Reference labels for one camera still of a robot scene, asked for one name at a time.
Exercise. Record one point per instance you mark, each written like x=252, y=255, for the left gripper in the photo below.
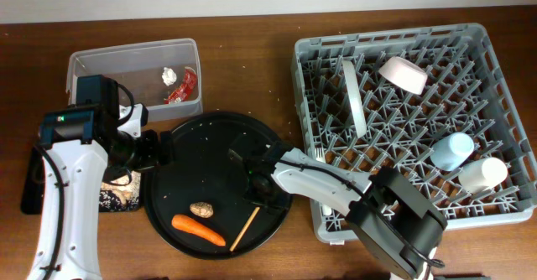
x=154, y=158

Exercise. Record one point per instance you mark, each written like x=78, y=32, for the red snack wrapper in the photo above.
x=185, y=89

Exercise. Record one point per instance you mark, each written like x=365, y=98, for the white cup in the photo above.
x=482, y=174

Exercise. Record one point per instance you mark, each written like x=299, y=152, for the round black serving tray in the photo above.
x=201, y=171

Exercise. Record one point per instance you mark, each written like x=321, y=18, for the white tissue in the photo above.
x=168, y=76

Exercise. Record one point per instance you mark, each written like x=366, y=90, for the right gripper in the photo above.
x=281, y=200

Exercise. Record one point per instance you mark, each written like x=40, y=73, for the light blue cup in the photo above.
x=451, y=151

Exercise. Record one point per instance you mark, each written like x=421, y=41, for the clear plastic waste bin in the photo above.
x=139, y=68

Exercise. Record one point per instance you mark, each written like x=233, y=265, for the black rectangular tray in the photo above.
x=33, y=190

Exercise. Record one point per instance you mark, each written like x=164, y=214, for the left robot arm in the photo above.
x=93, y=141

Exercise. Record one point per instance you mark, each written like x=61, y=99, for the grey plate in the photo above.
x=354, y=97

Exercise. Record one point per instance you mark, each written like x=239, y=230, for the wooden chopstick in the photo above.
x=244, y=229

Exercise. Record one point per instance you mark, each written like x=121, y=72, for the white plastic fork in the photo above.
x=320, y=156

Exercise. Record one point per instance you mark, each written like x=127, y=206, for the orange carrot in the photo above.
x=186, y=224

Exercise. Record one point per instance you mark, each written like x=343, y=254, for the rice and peanut shells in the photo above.
x=122, y=195

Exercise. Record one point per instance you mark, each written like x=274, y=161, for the pink bowl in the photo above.
x=404, y=74

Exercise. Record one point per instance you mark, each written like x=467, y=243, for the grey dishwasher rack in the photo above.
x=465, y=92

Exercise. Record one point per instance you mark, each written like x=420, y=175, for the brown walnut shell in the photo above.
x=202, y=209

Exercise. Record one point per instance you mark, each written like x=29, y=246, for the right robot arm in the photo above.
x=398, y=225

